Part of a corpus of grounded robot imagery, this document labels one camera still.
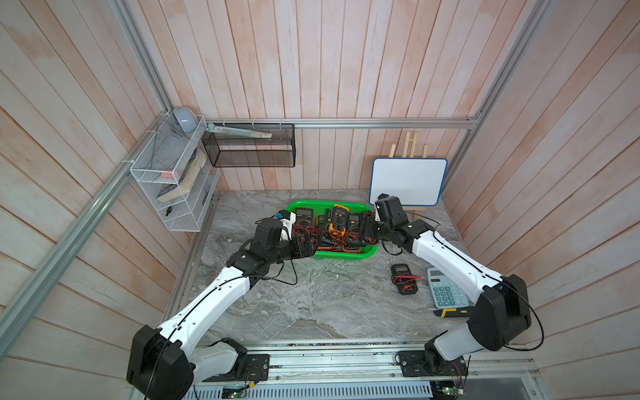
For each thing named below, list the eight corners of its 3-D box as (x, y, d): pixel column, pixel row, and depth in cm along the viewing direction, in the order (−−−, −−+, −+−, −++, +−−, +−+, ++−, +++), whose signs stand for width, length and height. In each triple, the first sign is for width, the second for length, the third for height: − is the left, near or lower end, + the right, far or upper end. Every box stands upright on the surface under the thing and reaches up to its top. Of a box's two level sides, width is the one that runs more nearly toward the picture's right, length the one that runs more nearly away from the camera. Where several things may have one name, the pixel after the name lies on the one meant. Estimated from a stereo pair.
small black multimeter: (395, 295, 90) (398, 291, 86) (389, 268, 97) (392, 263, 93) (414, 295, 90) (418, 291, 86) (407, 268, 97) (411, 263, 93)
